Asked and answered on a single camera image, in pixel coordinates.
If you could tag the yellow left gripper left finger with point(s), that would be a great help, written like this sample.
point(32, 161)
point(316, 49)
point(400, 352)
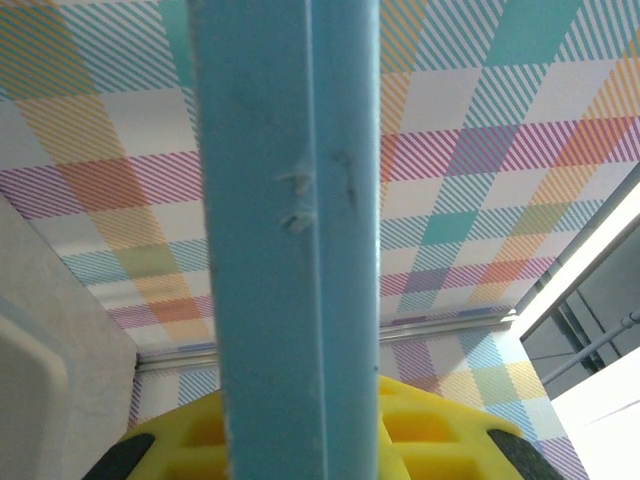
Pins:
point(210, 415)

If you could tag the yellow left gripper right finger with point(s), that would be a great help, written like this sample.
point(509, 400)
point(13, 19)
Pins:
point(390, 400)

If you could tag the white plastic storage box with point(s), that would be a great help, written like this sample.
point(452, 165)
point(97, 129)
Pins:
point(30, 400)

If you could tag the blue plastic box lid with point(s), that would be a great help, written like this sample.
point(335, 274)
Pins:
point(260, 200)

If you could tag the grey ceiling pipe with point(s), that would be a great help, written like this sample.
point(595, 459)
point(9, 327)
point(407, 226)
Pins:
point(590, 348)

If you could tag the aluminium roof frame rail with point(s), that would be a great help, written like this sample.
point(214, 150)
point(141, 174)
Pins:
point(590, 250)

